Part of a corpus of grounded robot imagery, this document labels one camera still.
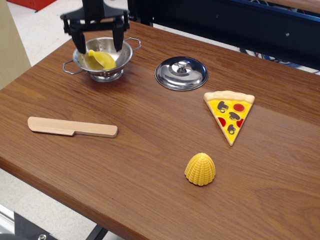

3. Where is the toy pizza slice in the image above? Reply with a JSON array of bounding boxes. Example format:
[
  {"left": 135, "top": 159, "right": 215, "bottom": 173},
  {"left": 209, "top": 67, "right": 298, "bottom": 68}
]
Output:
[{"left": 203, "top": 90, "right": 255, "bottom": 146}]

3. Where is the red box on floor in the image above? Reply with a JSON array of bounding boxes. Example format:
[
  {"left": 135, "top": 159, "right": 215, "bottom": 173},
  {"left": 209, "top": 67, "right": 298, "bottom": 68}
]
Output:
[{"left": 7, "top": 0, "right": 56, "bottom": 11}]

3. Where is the wooden toy knife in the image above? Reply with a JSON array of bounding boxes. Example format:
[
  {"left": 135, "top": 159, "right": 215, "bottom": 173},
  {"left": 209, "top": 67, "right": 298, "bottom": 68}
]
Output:
[{"left": 27, "top": 116, "right": 118, "bottom": 138}]

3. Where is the beige wooden panel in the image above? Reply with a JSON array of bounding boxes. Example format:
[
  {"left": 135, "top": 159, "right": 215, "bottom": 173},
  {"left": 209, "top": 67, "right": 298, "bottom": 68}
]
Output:
[{"left": 0, "top": 0, "right": 31, "bottom": 89}]

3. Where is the small steel colander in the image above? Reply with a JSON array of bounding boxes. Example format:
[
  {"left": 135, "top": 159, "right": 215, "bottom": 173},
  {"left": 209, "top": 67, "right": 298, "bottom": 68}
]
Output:
[{"left": 62, "top": 37, "right": 142, "bottom": 83}]

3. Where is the yellow toy banana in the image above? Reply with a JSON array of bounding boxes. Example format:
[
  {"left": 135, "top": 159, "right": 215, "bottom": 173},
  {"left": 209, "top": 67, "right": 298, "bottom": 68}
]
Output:
[{"left": 88, "top": 49, "right": 117, "bottom": 70}]

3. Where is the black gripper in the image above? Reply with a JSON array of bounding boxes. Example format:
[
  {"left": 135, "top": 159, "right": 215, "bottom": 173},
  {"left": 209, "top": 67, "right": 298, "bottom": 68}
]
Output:
[{"left": 60, "top": 0, "right": 130, "bottom": 54}]

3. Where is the steel pot lid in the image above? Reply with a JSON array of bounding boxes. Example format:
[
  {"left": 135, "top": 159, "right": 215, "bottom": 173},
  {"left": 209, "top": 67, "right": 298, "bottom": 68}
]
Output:
[{"left": 154, "top": 56, "right": 209, "bottom": 91}]

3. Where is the black table leg bracket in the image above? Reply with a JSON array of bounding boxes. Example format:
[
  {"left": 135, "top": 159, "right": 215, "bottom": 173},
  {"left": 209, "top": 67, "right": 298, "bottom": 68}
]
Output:
[{"left": 0, "top": 211, "right": 110, "bottom": 240}]

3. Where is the dark blue metal frame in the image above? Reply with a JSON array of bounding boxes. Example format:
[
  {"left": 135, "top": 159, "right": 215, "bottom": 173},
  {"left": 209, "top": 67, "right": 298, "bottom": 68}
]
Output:
[{"left": 127, "top": 0, "right": 320, "bottom": 70}]

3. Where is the yellow toy corn piece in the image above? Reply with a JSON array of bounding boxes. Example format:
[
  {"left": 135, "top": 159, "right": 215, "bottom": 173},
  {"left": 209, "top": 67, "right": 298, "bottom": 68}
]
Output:
[{"left": 184, "top": 152, "right": 216, "bottom": 187}]

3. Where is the blue cable bundle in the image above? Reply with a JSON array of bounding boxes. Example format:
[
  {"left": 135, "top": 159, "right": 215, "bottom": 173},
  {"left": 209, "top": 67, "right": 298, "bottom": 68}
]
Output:
[{"left": 239, "top": 47, "right": 320, "bottom": 75}]

